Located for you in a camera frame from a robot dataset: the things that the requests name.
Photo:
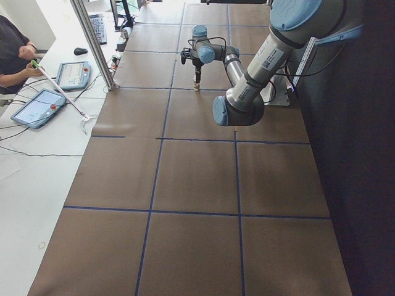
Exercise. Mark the black monitor stand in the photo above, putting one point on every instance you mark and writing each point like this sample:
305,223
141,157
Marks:
121,19

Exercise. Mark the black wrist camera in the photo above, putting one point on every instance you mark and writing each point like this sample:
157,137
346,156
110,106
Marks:
185,55

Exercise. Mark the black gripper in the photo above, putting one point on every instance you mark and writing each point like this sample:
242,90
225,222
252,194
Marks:
197,63

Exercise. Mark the near teach pendant tablet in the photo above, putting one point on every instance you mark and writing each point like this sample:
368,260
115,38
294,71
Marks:
40,109

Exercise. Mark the far teach pendant tablet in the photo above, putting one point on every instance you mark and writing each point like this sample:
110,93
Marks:
72,76

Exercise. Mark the seated person dark shirt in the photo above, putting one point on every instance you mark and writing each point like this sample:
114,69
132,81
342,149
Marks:
17,52

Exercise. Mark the black computer mouse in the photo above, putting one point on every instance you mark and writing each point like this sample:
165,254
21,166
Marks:
80,51

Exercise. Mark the brass PPR valve white ends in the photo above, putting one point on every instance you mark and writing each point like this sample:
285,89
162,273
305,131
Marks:
196,86

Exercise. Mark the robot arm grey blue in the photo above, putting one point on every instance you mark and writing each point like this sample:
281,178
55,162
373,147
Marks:
292,25

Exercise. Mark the brown paper table mat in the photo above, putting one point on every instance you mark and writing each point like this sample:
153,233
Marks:
166,202

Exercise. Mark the black keyboard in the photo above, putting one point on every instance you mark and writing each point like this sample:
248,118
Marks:
99,28

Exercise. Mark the aluminium profile post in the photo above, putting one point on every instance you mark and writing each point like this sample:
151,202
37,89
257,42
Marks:
93,43

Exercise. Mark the teach pendant tablet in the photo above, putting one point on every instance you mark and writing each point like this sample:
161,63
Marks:
72,76
40,109

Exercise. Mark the white reach stick green handle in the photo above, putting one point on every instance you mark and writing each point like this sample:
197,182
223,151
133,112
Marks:
85,116

